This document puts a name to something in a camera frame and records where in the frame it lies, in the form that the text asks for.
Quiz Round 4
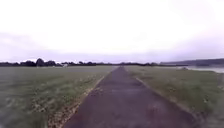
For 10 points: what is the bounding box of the dark grey asphalt path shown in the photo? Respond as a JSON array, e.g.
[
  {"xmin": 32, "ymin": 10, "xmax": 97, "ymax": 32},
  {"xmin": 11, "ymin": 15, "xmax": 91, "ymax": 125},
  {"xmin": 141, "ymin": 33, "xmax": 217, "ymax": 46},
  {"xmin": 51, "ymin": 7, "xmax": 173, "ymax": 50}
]
[{"xmin": 62, "ymin": 65, "xmax": 202, "ymax": 128}]

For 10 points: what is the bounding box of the green grass verge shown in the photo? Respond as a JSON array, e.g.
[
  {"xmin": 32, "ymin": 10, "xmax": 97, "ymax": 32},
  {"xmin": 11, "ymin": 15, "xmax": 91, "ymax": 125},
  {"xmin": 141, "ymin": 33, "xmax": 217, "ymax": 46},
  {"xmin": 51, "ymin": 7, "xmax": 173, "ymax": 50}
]
[{"xmin": 124, "ymin": 64, "xmax": 224, "ymax": 128}]

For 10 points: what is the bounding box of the row of trees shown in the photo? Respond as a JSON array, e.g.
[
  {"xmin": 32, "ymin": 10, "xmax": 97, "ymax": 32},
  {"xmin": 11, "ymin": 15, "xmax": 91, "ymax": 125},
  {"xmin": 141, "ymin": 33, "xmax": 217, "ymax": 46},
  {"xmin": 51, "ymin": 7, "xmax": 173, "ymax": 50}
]
[{"xmin": 0, "ymin": 57, "xmax": 161, "ymax": 68}]

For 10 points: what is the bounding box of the green grass field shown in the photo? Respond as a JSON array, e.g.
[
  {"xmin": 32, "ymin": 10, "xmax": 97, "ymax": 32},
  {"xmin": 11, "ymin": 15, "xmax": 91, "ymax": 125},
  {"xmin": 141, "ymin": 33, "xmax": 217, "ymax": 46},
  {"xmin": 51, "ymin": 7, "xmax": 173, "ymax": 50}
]
[{"xmin": 0, "ymin": 65, "xmax": 119, "ymax": 128}]

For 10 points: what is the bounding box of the distant wooded hill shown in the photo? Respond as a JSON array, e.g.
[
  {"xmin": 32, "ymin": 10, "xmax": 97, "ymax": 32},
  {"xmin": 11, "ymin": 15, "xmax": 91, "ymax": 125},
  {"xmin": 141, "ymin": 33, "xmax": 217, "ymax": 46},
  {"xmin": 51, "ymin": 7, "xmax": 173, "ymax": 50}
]
[{"xmin": 159, "ymin": 58, "xmax": 224, "ymax": 67}]

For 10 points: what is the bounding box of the grey water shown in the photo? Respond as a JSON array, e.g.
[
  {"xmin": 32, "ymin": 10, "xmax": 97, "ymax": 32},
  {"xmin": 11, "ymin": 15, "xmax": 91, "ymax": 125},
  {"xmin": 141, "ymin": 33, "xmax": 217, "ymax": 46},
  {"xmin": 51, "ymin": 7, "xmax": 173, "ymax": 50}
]
[{"xmin": 185, "ymin": 65, "xmax": 224, "ymax": 74}]

